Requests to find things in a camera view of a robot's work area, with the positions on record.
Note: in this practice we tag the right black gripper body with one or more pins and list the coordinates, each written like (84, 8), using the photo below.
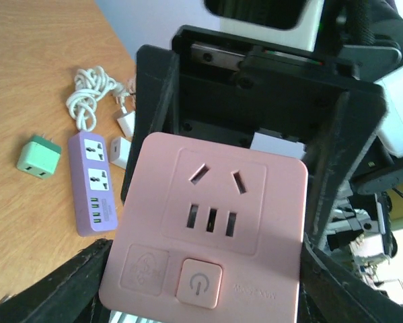
(232, 87)

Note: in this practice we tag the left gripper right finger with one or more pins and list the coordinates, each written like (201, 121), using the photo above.
(330, 293)

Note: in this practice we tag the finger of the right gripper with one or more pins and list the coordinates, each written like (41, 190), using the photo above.
(157, 101)
(336, 151)

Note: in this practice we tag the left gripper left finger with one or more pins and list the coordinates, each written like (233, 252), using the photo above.
(68, 294)

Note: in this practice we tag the white 66W charger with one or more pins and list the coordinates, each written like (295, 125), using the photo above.
(119, 152)

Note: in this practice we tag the pink cube socket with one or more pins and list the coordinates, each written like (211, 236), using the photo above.
(209, 233)

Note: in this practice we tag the green charger plug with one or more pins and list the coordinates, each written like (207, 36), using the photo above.
(39, 157)

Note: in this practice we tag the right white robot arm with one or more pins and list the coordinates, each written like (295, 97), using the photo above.
(369, 34)

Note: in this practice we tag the small white charger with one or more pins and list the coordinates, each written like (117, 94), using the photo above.
(125, 118)

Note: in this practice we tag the purple power strip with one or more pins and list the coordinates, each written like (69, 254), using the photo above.
(95, 209)

